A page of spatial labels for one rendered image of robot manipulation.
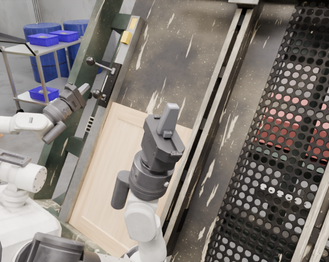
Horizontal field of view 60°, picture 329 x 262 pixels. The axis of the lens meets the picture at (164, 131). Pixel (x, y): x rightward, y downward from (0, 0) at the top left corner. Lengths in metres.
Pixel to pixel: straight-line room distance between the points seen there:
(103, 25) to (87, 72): 0.24
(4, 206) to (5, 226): 0.09
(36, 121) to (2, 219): 0.45
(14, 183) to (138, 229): 0.32
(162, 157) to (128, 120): 0.70
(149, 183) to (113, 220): 0.65
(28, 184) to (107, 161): 0.54
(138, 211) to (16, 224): 0.29
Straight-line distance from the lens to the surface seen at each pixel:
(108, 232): 1.23
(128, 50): 1.29
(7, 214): 0.79
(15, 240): 0.73
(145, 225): 0.65
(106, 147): 1.25
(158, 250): 0.78
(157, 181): 0.57
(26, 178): 0.76
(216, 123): 0.99
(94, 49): 1.48
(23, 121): 1.14
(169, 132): 0.54
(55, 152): 1.49
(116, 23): 1.52
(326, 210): 0.91
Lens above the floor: 1.86
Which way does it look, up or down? 29 degrees down
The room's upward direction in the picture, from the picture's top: straight up
